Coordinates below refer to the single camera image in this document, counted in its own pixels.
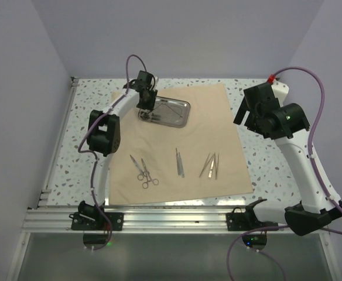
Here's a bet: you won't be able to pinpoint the aluminium mounting rail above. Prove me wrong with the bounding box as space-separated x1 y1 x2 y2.
21 206 306 235

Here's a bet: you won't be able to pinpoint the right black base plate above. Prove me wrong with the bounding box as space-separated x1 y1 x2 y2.
225 206 272 231

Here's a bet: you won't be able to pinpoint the steel tweezers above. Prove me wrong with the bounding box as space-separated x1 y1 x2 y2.
214 154 220 180
208 153 216 179
199 153 215 177

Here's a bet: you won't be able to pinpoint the long steel scissors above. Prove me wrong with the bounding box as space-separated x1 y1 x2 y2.
139 111 161 122

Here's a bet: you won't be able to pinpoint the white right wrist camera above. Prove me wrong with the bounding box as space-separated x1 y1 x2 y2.
272 80 289 106

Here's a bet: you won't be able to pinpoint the small steel scissors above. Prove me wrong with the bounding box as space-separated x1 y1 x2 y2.
129 155 144 180

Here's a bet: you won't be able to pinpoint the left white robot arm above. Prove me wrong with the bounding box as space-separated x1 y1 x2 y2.
74 70 158 230

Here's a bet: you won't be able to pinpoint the steel forceps with ring handles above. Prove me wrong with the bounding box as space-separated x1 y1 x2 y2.
141 159 159 189

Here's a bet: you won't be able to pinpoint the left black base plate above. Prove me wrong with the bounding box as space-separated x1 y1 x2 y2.
69 212 124 231

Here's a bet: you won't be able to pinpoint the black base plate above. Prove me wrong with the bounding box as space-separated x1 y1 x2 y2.
225 206 272 231
69 212 124 231

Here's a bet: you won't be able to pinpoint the steel scalpel handle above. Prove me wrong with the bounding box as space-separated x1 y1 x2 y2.
175 148 181 176
178 152 185 178

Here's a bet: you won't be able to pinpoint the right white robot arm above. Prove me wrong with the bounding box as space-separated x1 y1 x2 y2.
234 82 342 236

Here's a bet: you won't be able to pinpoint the beige surgical wrap cloth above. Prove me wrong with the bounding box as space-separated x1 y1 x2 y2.
108 83 253 205

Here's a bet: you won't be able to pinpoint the stainless steel instrument tray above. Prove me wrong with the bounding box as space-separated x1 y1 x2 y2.
138 97 191 128

